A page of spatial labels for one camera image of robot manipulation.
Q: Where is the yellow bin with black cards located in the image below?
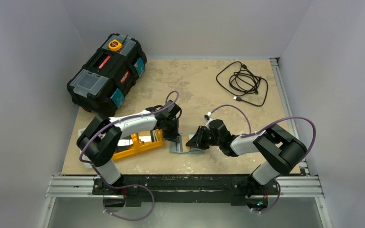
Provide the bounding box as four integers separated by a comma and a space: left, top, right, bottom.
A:
112, 136, 139, 161

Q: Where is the black coiled usb cable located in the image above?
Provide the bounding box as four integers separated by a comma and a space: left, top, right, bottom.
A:
216, 61, 269, 107

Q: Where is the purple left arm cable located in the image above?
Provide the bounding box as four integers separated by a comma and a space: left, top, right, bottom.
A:
78, 90, 181, 221

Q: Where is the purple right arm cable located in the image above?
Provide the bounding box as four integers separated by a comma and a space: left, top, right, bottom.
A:
206, 104, 317, 215

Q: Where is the white plastic tray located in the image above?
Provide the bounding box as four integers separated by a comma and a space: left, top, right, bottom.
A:
77, 128, 92, 170

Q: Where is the aluminium frame rail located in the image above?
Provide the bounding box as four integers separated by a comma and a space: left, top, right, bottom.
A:
39, 57, 333, 228

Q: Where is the black plastic toolbox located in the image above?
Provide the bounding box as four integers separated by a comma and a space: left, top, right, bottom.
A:
67, 33, 147, 116

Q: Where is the yellow bin with tan cards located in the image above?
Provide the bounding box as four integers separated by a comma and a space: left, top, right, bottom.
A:
131, 130, 164, 153

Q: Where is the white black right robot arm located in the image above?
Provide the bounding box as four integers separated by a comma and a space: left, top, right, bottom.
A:
185, 119, 307, 193

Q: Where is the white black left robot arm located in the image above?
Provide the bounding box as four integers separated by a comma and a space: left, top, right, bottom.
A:
77, 100, 182, 194

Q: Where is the stack of black cards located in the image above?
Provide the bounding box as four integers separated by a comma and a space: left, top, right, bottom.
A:
117, 139, 133, 150

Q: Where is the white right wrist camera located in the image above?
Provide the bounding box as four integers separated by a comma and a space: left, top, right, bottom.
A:
204, 112, 214, 125

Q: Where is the stack of tan cards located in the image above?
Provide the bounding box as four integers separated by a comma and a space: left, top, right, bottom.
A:
137, 130, 161, 144

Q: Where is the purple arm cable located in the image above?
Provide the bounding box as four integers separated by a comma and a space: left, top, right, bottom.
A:
206, 104, 317, 215
78, 90, 181, 221

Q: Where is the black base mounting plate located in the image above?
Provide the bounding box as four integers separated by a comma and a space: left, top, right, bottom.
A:
92, 174, 280, 209

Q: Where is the yellow tape measure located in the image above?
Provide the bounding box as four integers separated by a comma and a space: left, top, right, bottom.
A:
108, 39, 123, 52

